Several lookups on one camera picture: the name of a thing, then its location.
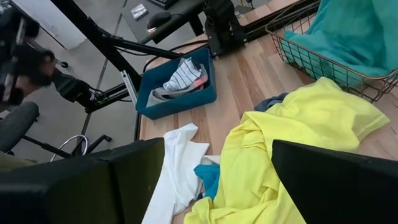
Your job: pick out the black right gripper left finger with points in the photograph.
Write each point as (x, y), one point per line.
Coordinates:
(77, 193)

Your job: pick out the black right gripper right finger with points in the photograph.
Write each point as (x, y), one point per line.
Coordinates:
(342, 193)

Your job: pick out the yellow shirt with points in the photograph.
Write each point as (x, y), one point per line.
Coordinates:
(295, 124)

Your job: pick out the white shirt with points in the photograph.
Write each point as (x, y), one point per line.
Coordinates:
(177, 174)

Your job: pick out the grey blue sock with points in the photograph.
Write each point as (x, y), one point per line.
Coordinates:
(270, 102)

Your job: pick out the grey pink striped sock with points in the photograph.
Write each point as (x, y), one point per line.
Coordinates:
(161, 95)

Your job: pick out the blue garment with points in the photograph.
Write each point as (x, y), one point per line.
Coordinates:
(210, 177)

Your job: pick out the white striped sock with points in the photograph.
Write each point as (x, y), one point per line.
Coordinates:
(183, 76)

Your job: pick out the teal garment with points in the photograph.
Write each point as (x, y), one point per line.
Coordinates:
(342, 34)

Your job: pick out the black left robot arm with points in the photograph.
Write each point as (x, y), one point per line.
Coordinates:
(222, 25)

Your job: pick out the black office chair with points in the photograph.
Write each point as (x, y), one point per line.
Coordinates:
(17, 124)

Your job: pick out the blue plastic tray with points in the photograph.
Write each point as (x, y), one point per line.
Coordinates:
(174, 107)

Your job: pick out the silver foil packet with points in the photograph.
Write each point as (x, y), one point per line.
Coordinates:
(139, 11)

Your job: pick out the black computer mouse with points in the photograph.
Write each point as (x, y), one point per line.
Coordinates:
(158, 19)

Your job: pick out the black keyboard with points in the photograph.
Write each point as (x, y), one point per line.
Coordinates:
(163, 2)

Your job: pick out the grey desk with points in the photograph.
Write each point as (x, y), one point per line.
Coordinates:
(186, 12)

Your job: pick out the black aluminium stand frame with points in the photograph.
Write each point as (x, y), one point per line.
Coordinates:
(102, 46)

